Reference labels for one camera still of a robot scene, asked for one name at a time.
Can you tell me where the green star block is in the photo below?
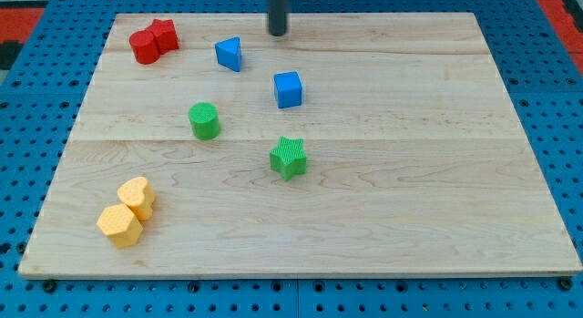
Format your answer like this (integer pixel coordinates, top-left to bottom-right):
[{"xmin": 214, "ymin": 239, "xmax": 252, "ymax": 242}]
[{"xmin": 270, "ymin": 137, "xmax": 308, "ymax": 181}]

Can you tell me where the red star block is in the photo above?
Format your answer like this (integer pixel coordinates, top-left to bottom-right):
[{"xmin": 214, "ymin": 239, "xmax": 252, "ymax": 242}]
[{"xmin": 146, "ymin": 19, "xmax": 179, "ymax": 54}]

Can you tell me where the wooden board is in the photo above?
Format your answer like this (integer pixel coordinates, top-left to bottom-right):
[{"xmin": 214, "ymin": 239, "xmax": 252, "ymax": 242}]
[{"xmin": 19, "ymin": 13, "xmax": 582, "ymax": 280}]

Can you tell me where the blue cube block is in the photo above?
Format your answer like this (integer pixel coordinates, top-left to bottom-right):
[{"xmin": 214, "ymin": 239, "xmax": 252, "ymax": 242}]
[{"xmin": 273, "ymin": 71, "xmax": 303, "ymax": 108}]

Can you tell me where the green cylinder block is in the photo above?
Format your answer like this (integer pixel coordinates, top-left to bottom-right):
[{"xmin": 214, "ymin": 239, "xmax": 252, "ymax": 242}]
[{"xmin": 188, "ymin": 102, "xmax": 220, "ymax": 140}]

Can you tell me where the blue triangle block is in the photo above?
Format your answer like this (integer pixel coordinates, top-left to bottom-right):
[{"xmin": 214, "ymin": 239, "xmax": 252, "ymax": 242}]
[{"xmin": 215, "ymin": 36, "xmax": 242, "ymax": 72}]

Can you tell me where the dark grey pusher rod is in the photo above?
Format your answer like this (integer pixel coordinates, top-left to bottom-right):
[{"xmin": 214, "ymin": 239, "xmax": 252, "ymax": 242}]
[{"xmin": 267, "ymin": 0, "xmax": 289, "ymax": 36}]

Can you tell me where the yellow heart block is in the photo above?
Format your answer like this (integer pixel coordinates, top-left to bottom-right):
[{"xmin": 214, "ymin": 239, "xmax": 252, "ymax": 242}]
[{"xmin": 117, "ymin": 177, "xmax": 155, "ymax": 221}]

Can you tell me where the red cylinder block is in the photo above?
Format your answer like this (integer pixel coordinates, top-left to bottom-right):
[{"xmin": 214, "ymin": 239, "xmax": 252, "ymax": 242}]
[{"xmin": 129, "ymin": 30, "xmax": 160, "ymax": 65}]

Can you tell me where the yellow hexagon block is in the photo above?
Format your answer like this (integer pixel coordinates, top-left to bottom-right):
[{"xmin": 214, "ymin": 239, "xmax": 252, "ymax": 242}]
[{"xmin": 97, "ymin": 203, "xmax": 143, "ymax": 249}]

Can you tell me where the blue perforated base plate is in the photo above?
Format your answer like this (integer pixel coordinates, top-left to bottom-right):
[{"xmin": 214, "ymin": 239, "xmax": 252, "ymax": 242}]
[{"xmin": 1, "ymin": 0, "xmax": 582, "ymax": 317}]

